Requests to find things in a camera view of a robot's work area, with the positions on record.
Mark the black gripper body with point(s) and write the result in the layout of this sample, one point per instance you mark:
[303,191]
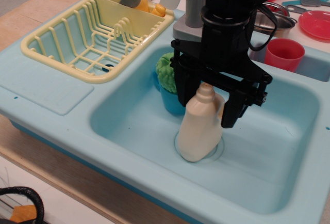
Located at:
[222,51]

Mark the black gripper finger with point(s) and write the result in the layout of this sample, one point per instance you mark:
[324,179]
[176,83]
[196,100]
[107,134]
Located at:
[234,108]
[186,78]

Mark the cream detergent bottle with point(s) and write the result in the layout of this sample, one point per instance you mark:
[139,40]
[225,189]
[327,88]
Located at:
[201,129]

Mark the light blue toy sink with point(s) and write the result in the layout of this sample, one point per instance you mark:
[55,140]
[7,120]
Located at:
[271,167]

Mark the yellow plastic drying rack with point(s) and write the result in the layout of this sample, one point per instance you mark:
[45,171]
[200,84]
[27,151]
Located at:
[94,40]

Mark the green bumpy toy vegetable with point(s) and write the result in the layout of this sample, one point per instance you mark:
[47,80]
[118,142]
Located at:
[165,73]

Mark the steel toy pot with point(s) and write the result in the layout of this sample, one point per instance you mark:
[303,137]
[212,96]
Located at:
[284,22]

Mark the blue plastic cup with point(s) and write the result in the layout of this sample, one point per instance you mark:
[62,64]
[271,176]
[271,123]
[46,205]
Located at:
[170,100]

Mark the grey toy faucet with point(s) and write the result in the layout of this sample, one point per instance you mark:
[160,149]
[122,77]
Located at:
[189,26]

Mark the red plastic cup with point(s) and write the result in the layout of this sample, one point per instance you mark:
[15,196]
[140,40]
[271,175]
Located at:
[284,54]

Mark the small orange toy piece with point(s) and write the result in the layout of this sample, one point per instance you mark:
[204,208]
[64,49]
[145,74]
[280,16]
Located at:
[159,10]

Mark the grey toy spatula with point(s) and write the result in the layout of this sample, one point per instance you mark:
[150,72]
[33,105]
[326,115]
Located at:
[293,6]

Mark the red plastic plate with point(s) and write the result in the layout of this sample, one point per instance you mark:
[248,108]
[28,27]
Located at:
[315,23]

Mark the orange tape piece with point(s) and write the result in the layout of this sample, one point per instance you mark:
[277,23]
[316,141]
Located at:
[23,213]

